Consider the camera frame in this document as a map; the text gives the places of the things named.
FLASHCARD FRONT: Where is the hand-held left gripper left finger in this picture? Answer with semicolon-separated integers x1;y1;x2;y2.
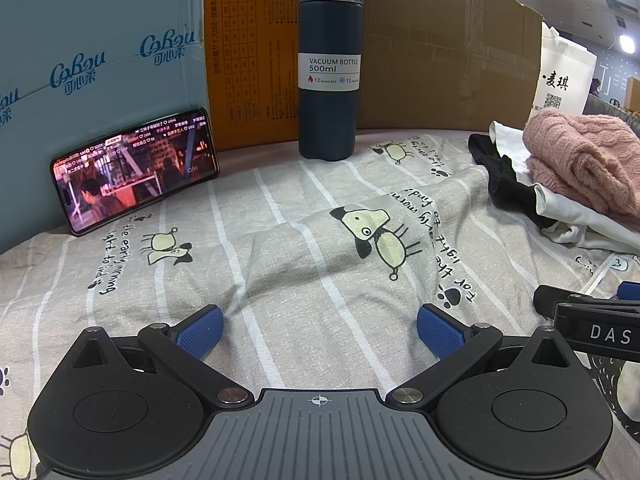
62;304;255;409

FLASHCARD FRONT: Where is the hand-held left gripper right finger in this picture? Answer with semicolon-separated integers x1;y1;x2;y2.
384;302;582;409

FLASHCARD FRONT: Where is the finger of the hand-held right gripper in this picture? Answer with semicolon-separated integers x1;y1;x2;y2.
553;296;640;362
532;281;640;317

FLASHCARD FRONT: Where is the pink knitted sweater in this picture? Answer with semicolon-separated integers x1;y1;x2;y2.
522;107;640;226

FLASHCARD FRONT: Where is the white folded garment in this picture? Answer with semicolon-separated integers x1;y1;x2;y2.
487;120;640;252

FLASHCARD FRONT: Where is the printed grey bed sheet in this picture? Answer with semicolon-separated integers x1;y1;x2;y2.
0;130;640;480

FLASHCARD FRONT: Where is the black folded garment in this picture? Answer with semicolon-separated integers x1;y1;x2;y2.
467;132;546;228

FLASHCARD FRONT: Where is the black smartphone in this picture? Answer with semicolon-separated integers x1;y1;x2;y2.
50;106;221;237

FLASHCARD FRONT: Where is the dark blue vacuum bottle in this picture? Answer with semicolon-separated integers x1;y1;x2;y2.
272;0;365;162

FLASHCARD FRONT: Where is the white paper bag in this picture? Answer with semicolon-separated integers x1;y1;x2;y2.
530;21;598;121

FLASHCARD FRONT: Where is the orange cardboard box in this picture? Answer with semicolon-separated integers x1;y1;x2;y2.
202;0;306;153

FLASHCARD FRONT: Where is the brown cardboard box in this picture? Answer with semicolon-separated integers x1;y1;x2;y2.
352;0;543;133

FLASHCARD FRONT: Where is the blue-grey cardboard box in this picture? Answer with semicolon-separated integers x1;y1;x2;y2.
0;0;211;256

